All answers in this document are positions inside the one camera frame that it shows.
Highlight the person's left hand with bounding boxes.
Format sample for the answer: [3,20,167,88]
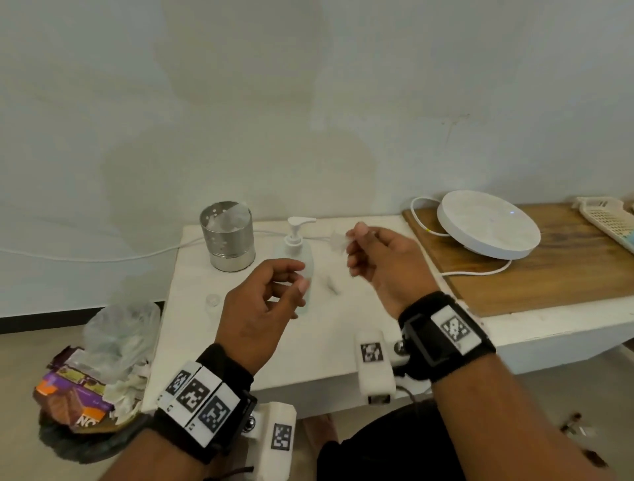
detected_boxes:
[214,257,310,375]

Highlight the person's right hand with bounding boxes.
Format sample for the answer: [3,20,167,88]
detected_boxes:
[345,221,442,320]

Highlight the white spray cap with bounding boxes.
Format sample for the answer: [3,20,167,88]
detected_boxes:
[329,229,359,257]

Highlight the large translucent bottle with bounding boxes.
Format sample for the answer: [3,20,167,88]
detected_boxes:
[273,216,318,318]

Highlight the person's left forearm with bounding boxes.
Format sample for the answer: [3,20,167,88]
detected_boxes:
[101,425,209,481]

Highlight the person's right forearm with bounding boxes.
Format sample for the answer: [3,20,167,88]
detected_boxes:
[431,351,620,481]

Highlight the person's right foot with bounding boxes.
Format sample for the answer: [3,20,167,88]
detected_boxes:
[302,414,340,457]

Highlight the person's black shorts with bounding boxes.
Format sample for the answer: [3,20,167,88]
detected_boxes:
[316,398,466,481]

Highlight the perforated metal cup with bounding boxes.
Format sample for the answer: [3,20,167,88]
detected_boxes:
[199,200,257,274]

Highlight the black left wristband with markers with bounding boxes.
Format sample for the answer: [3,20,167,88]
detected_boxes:
[148,343,258,465]

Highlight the white paper in cup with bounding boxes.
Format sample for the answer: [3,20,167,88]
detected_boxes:
[205,200,251,231]

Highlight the white round lamp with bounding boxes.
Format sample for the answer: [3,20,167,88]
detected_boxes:
[436,190,542,261]

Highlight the clear plastic bag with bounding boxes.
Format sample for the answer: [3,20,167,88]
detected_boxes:
[81,301,162,383]

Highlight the wooden board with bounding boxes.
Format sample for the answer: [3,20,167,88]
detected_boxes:
[402,202,634,318]

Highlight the crumpled white tissue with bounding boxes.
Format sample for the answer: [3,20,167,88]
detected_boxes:
[101,364,149,427]

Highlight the black trash bag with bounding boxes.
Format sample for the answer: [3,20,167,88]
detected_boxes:
[38,411,155,465]

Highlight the white plastic basket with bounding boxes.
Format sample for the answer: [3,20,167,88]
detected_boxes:
[573,196,634,258]

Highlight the white power cable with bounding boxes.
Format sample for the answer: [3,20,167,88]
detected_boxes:
[0,196,514,278]

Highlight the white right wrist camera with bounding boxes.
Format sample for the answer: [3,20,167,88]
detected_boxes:
[355,329,412,406]

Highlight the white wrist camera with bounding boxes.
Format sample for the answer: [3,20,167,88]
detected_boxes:
[355,329,412,406]
[242,402,297,481]

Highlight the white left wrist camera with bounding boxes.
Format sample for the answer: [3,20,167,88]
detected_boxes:
[242,402,297,481]

